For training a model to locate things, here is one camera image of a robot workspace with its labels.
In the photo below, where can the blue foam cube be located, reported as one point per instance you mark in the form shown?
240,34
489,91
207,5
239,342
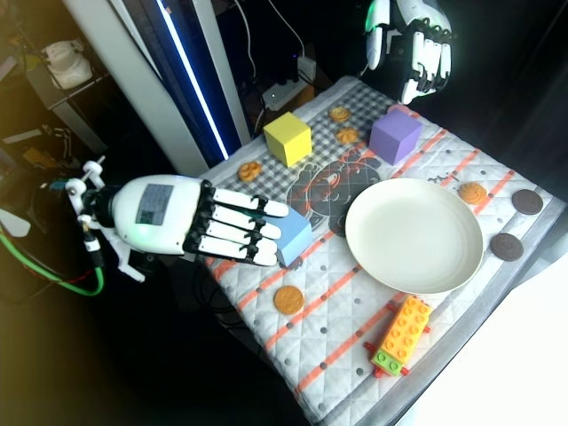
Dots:
297,239

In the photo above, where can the purple foam cube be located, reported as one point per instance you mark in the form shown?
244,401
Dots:
392,137

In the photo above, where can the yellow foam cube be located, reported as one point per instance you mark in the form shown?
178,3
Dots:
287,139

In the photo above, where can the white round plate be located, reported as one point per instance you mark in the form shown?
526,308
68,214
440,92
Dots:
412,235

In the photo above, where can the pretzel-shaped cookie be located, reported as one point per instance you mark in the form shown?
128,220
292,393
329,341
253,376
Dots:
250,171

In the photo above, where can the round tan biscuit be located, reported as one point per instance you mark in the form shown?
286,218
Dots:
289,300

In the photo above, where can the grey quilt with printed bear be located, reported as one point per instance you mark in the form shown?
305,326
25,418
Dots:
337,284

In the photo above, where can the flower-shaped butter cookie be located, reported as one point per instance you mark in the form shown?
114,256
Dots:
347,135

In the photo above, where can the white power strip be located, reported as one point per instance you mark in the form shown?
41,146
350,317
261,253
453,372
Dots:
284,95

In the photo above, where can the orange green toy brick car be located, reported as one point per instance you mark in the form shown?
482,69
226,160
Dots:
404,330

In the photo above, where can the orange swirl cookie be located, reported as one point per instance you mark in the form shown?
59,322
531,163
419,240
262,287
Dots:
472,193

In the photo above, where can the white robot body column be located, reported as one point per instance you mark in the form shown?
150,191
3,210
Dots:
133,66

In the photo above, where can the chocolate sandwich cookie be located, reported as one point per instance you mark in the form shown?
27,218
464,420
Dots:
507,246
527,202

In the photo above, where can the grey shelf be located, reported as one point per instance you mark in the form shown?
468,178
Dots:
71,106

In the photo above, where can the white toy figure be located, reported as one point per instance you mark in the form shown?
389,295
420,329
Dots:
66,64

